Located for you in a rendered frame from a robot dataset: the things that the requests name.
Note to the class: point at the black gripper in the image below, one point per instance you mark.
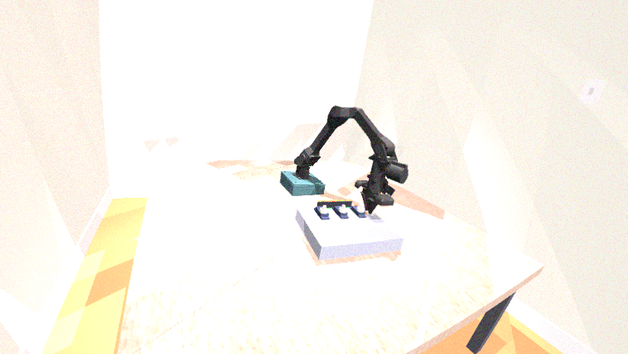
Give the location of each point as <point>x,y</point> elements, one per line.
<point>371,193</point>

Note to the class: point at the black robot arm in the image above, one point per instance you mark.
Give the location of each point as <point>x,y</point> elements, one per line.
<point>381,145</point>

